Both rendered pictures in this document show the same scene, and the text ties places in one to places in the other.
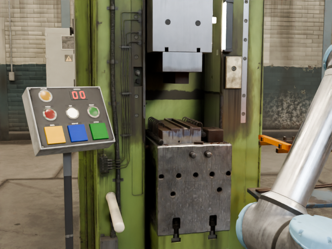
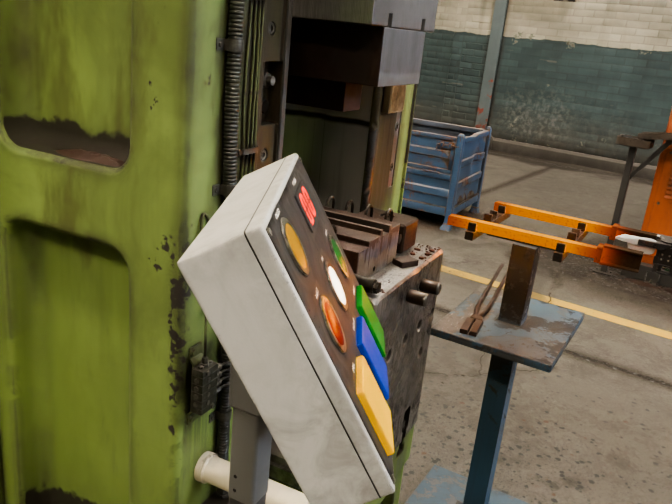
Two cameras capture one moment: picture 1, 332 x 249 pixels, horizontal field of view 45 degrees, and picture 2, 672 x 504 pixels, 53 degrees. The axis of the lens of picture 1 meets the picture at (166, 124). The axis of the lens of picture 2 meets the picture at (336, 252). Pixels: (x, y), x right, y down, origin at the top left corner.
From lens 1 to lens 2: 162 cm
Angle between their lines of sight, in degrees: 53
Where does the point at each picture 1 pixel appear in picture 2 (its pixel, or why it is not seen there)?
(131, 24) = not seen: outside the picture
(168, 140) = (363, 271)
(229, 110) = (380, 164)
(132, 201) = not seen: hidden behind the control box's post
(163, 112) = not seen: hidden behind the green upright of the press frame
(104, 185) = (193, 442)
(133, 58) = (267, 31)
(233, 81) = (398, 96)
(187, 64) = (407, 66)
